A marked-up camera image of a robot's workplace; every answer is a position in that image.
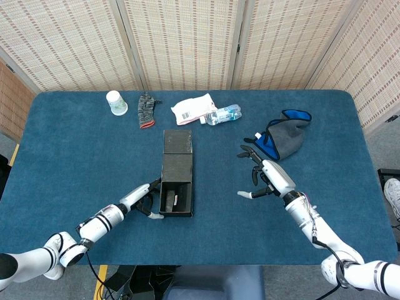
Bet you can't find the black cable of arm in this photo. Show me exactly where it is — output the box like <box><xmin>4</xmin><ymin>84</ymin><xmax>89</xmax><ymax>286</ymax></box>
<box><xmin>312</xmin><ymin>236</ymin><xmax>348</xmax><ymax>300</ymax></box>
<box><xmin>86</xmin><ymin>249</ymin><xmax>107</xmax><ymax>300</ymax></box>

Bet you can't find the blue carpet floor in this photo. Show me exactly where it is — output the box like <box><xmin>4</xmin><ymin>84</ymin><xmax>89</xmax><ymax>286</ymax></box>
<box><xmin>0</xmin><ymin>89</ymin><xmax>399</xmax><ymax>266</ymax></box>

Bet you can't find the black foldable cardboard box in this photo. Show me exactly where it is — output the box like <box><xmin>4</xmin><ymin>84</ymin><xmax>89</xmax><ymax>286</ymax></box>
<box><xmin>158</xmin><ymin>129</ymin><xmax>195</xmax><ymax>218</ymax></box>

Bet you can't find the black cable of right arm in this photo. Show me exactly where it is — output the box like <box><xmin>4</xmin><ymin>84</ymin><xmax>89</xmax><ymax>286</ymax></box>
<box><xmin>312</xmin><ymin>236</ymin><xmax>348</xmax><ymax>300</ymax></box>

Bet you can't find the grey blue cloth pouch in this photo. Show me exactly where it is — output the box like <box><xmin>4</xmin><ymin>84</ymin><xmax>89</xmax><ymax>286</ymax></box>
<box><xmin>243</xmin><ymin>109</ymin><xmax>313</xmax><ymax>163</ymax></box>

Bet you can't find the beige woven folding screen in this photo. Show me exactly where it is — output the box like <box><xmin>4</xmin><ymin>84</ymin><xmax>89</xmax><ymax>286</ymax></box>
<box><xmin>0</xmin><ymin>0</ymin><xmax>400</xmax><ymax>129</ymax></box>

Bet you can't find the white paper cup green print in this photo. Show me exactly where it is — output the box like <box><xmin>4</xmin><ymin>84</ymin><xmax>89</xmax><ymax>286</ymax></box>
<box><xmin>105</xmin><ymin>90</ymin><xmax>129</xmax><ymax>117</ymax></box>

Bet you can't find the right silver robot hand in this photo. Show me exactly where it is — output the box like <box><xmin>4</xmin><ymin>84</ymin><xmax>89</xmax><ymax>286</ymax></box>
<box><xmin>236</xmin><ymin>144</ymin><xmax>297</xmax><ymax>200</ymax></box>

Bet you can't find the white plastic package pink print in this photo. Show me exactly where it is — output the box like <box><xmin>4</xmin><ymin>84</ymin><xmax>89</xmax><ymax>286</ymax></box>
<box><xmin>170</xmin><ymin>92</ymin><xmax>218</xmax><ymax>126</ymax></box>

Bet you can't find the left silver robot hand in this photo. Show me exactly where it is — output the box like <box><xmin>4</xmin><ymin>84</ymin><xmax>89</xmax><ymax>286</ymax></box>
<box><xmin>118</xmin><ymin>177</ymin><xmax>166</xmax><ymax>219</ymax></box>

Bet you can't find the white sneaker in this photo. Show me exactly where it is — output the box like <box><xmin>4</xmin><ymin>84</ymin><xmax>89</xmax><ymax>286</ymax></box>
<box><xmin>382</xmin><ymin>177</ymin><xmax>400</xmax><ymax>219</ymax></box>

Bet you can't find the black stand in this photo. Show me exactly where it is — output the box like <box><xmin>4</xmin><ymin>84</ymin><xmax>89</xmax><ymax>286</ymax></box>
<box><xmin>377</xmin><ymin>167</ymin><xmax>400</xmax><ymax>188</ymax></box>

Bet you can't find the coloured wire bundle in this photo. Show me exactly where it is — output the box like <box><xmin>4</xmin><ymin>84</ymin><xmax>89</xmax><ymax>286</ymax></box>
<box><xmin>298</xmin><ymin>192</ymin><xmax>318</xmax><ymax>219</ymax></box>

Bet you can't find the grey knit glove orange cuff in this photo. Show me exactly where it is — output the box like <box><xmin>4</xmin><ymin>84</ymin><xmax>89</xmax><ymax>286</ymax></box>
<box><xmin>137</xmin><ymin>92</ymin><xmax>163</xmax><ymax>130</ymax></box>

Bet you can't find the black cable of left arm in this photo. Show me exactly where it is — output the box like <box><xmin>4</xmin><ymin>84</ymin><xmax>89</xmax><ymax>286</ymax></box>
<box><xmin>86</xmin><ymin>249</ymin><xmax>107</xmax><ymax>300</ymax></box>

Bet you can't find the brown woven screen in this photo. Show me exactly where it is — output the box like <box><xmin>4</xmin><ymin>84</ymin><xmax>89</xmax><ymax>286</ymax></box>
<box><xmin>0</xmin><ymin>59</ymin><xmax>37</xmax><ymax>141</ymax></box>

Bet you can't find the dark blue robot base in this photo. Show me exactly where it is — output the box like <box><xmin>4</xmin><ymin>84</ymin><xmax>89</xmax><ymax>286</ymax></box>
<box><xmin>162</xmin><ymin>264</ymin><xmax>266</xmax><ymax>300</ymax></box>

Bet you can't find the clear plastic water bottle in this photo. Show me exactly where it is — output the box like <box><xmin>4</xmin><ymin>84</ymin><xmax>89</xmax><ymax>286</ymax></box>
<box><xmin>199</xmin><ymin>104</ymin><xmax>244</xmax><ymax>126</ymax></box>

